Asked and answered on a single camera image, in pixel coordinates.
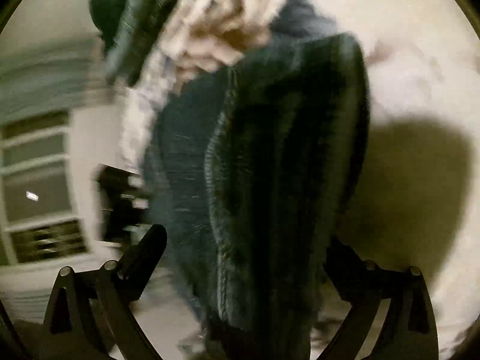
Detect grey-green curtain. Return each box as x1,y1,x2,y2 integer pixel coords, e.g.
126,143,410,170
0,35,109,124

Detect folded light blue jeans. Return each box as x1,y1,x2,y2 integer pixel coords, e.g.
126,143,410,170
270,0,338,40

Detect dark green pillow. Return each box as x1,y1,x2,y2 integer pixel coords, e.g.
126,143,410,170
90,0,186,87

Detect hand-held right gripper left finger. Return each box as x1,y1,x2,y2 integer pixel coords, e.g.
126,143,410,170
39,224,167,360

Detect window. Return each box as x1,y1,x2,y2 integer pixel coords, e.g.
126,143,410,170
0,110,91,267

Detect white radiator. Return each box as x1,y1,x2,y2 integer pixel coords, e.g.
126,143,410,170
0,270,61,323

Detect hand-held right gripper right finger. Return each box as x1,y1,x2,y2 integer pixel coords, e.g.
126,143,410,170
324,238,439,360

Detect dark blue jeans pants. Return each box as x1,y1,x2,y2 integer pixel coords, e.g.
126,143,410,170
140,32,372,360

